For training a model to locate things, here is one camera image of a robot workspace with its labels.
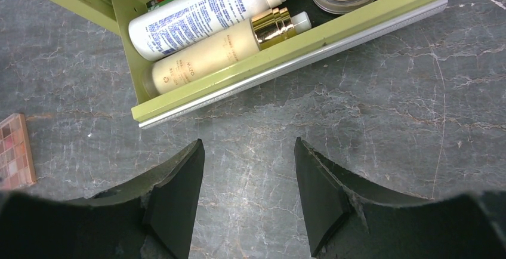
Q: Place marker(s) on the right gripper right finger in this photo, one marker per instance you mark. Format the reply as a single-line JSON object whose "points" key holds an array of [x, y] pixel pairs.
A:
{"points": [[348, 216]]}

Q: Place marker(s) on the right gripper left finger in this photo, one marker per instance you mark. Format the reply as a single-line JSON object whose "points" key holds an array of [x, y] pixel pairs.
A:
{"points": [[149, 216]]}

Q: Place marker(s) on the eyeshadow palette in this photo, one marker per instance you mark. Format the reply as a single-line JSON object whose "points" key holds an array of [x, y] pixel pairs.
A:
{"points": [[17, 169]]}

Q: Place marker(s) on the white lotion tube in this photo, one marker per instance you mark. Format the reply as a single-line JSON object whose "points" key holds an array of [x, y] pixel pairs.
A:
{"points": [[181, 23]]}

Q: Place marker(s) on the green drawer cabinet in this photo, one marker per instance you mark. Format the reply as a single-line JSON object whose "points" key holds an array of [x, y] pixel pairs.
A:
{"points": [[329, 35]]}

